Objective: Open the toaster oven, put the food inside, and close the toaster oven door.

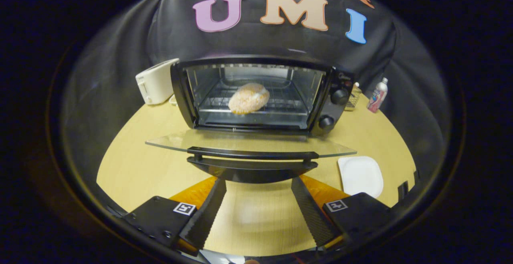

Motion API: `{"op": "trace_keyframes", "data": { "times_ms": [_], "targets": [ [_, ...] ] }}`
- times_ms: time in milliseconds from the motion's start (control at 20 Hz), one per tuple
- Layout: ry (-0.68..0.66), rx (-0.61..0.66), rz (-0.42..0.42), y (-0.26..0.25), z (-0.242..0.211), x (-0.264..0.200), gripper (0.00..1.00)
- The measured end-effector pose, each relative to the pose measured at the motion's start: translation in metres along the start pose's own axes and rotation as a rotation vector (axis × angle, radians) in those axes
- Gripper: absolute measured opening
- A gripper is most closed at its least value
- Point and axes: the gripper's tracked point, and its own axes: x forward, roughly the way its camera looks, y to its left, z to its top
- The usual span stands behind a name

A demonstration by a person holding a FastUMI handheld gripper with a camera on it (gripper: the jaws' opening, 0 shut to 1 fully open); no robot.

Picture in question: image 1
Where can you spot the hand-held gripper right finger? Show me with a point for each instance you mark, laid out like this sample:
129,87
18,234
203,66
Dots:
310,216

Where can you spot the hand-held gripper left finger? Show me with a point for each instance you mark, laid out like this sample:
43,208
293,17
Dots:
208,216

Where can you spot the black toaster oven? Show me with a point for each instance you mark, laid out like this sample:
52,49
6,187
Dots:
336,109

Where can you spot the sugar-coated cream doughnut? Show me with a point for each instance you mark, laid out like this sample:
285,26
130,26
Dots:
248,97

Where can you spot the white bread toaster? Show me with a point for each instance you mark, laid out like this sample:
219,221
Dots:
156,81

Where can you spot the white square plate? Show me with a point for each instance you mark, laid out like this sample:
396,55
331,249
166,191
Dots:
360,176

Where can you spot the pink labelled bottle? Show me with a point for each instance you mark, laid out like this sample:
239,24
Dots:
377,95

